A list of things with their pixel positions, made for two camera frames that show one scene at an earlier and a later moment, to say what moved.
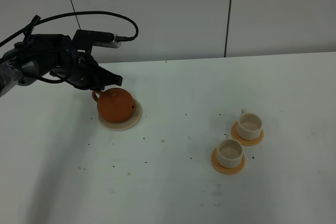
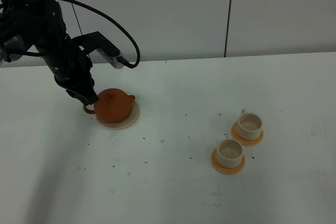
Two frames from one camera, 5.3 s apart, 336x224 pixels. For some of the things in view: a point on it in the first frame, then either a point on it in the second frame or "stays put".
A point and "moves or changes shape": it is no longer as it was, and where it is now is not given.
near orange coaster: [226, 170] stays put
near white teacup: [229, 153] stays put
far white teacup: [249, 126] stays put
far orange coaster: [235, 135] stays put
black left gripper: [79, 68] -> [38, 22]
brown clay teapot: [114, 105] moves or changes shape
